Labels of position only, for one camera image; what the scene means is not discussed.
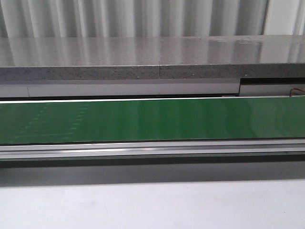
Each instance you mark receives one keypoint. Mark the grey stone slab shelf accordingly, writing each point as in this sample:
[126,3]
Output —
[56,59]

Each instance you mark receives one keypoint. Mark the green conveyor belt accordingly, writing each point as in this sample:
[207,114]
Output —
[151,120]

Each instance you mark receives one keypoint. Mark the white panel under slab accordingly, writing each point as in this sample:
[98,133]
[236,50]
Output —
[159,87]

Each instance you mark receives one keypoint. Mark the white pleated curtain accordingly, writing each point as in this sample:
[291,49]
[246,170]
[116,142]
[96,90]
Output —
[150,18]

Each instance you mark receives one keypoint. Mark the aluminium conveyor front rail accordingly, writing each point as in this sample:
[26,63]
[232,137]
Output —
[152,153]

